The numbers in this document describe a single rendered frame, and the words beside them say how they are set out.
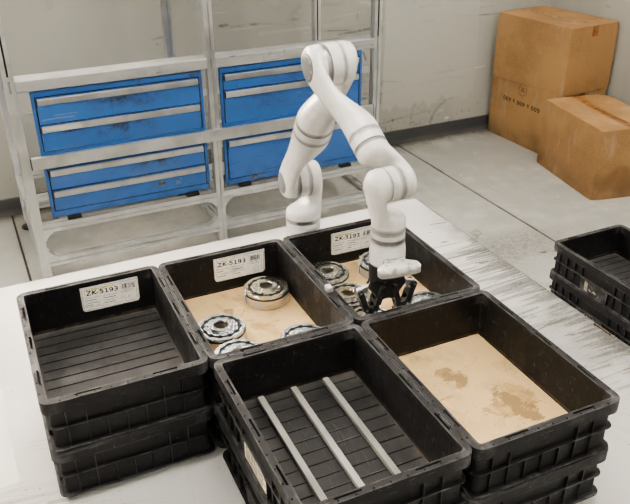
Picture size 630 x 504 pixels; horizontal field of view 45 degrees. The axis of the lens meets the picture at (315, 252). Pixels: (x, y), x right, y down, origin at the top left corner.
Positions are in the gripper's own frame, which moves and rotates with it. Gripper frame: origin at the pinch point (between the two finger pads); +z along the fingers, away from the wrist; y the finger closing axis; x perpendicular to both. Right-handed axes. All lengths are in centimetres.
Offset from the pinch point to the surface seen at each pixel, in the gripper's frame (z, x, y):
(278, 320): 2.5, -10.3, 20.9
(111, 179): 39, -198, 44
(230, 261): -5.0, -26.8, 27.4
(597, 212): 85, -175, -202
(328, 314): -3.7, 0.1, 12.9
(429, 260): -5.0, -11.7, -16.1
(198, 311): 2.5, -19.8, 36.9
